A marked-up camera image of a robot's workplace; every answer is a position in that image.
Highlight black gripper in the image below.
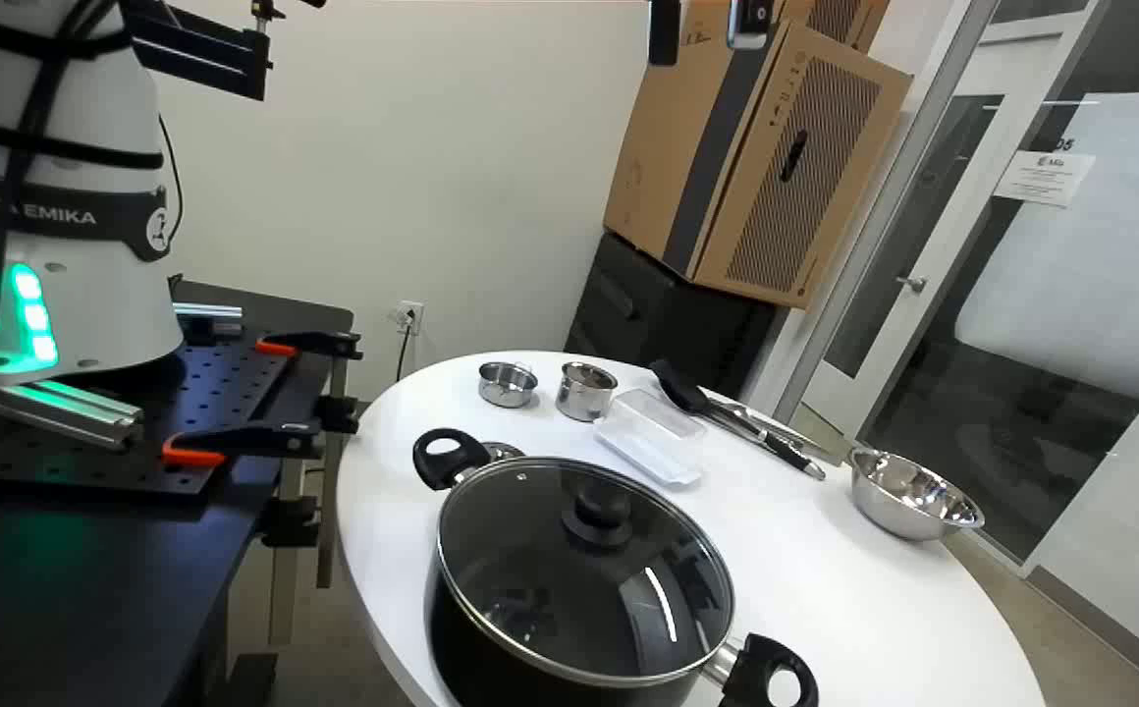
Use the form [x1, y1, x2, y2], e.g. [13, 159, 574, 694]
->
[724, 0, 779, 55]

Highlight short silver pot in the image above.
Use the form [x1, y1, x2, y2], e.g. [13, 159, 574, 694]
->
[475, 359, 540, 413]

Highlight glass lid with black knob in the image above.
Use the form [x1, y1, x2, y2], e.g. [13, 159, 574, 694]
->
[433, 451, 739, 691]

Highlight large black cooking pot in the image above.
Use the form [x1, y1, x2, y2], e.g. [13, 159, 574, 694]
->
[408, 423, 826, 707]

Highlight small cardboard box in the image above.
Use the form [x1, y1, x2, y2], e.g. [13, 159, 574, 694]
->
[779, 0, 896, 55]

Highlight large cardboard box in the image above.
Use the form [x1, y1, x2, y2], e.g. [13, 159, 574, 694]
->
[603, 0, 916, 313]

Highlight white paper door sign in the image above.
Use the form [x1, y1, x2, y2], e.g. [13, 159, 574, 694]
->
[993, 147, 1099, 211]

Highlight black spatula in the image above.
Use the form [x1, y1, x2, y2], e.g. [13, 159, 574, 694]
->
[653, 360, 828, 485]

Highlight black and silver tongs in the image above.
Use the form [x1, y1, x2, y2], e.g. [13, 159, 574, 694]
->
[705, 388, 819, 460]

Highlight white plastic tray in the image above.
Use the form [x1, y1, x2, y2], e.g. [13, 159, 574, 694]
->
[590, 394, 712, 492]

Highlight silver mixing bowl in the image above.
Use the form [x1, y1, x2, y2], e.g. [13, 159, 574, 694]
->
[849, 443, 988, 546]

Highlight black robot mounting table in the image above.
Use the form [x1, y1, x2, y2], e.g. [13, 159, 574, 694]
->
[0, 276, 366, 707]

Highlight grey metal door frame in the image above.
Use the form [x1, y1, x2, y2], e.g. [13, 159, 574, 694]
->
[742, 0, 1010, 423]

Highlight black clamp with orange handle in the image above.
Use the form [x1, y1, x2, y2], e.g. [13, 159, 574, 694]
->
[251, 326, 368, 365]
[157, 396, 366, 475]

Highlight black mounted bracket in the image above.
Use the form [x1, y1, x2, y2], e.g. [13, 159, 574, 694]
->
[116, 0, 273, 106]

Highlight black table bracket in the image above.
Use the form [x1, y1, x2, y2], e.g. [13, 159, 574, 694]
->
[259, 492, 324, 555]

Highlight black base cable bundle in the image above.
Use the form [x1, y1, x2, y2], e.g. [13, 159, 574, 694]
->
[0, 0, 120, 464]

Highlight aluminium rail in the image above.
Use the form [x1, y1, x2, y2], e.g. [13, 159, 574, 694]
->
[0, 365, 149, 451]

